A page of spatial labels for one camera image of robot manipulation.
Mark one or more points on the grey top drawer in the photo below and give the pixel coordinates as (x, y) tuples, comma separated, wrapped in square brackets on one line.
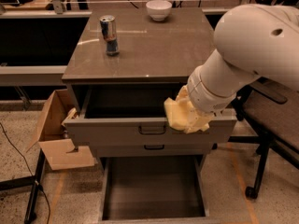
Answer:
[(111, 115)]

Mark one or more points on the grey middle drawer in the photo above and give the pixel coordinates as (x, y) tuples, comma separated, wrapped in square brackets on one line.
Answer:
[(150, 150)]

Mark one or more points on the black stand leg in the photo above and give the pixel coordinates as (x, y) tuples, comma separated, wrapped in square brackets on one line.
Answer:
[(33, 181)]

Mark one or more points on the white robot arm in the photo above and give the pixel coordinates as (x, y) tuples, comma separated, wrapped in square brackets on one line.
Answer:
[(251, 41)]

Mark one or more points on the open cardboard box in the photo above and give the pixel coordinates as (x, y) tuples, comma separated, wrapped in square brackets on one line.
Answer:
[(50, 135)]

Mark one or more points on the black office chair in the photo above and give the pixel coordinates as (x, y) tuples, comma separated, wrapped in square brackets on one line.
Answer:
[(272, 112)]

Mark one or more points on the white bowl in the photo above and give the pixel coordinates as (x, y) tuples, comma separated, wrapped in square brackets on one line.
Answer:
[(158, 10)]

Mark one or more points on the silver blue drink can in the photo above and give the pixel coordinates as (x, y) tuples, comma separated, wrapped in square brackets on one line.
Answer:
[(109, 33)]

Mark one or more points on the yellow sponge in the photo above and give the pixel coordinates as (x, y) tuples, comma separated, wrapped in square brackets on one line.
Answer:
[(176, 114)]

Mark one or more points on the grey drawer cabinet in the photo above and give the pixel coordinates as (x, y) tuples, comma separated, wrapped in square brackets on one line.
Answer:
[(152, 53)]

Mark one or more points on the grey drawer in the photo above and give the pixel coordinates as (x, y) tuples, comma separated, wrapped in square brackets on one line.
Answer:
[(154, 190), (150, 150), (111, 115)]

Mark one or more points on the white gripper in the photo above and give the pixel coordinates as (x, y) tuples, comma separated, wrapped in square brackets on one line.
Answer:
[(206, 96)]

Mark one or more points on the grey bottom drawer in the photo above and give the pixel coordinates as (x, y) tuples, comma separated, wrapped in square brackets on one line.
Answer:
[(154, 190)]

